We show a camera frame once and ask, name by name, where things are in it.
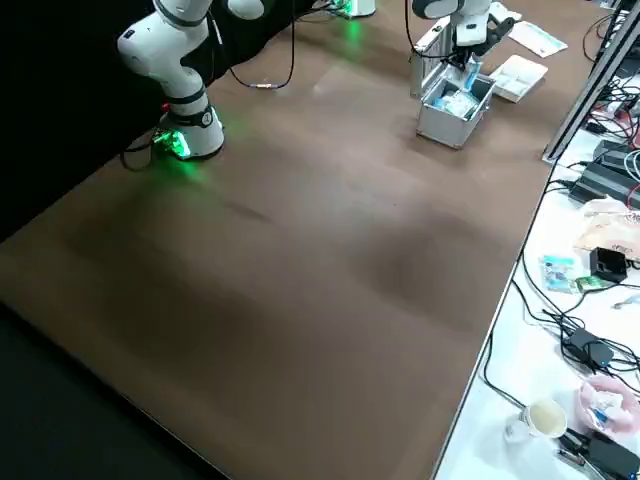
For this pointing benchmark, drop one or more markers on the beige plastic bag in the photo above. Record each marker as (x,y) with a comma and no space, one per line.
(605,225)

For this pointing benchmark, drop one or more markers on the pink bowl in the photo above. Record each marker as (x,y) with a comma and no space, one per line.
(590,395)

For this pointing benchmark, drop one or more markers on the aluminium first-aid case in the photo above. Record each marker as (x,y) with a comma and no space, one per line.
(450,125)

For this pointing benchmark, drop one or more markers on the small black open box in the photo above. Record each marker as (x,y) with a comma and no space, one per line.
(607,265)

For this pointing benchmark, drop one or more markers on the aluminium frame post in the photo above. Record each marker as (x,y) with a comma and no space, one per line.
(590,75)

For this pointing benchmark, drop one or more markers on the clear plastic cup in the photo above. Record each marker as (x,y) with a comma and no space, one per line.
(515,430)

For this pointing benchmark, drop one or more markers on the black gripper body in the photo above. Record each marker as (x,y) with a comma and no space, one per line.
(500,26)

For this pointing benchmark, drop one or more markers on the white hinged pill box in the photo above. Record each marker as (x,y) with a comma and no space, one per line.
(501,11)

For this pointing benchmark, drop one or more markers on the black flat device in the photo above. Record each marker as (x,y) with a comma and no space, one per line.
(610,455)

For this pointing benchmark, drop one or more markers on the paper cup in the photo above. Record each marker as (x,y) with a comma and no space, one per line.
(542,417)

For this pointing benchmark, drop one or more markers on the long blue white packet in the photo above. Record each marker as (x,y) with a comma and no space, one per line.
(535,39)

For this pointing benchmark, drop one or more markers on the white plastic partition tray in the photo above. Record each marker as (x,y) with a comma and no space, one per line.
(517,77)

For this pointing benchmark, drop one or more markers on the white side table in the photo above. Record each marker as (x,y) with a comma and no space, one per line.
(510,360)

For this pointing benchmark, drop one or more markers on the black charger brick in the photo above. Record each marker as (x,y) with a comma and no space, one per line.
(587,350)

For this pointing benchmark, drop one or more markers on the small green packet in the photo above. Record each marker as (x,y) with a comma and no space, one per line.
(587,283)

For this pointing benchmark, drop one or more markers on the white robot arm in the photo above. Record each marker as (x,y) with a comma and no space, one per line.
(361,6)
(165,60)

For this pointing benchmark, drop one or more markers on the small blue white packet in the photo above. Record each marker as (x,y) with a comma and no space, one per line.
(556,272)

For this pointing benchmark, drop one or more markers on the black power supply box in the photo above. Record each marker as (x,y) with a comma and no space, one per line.
(600,182)

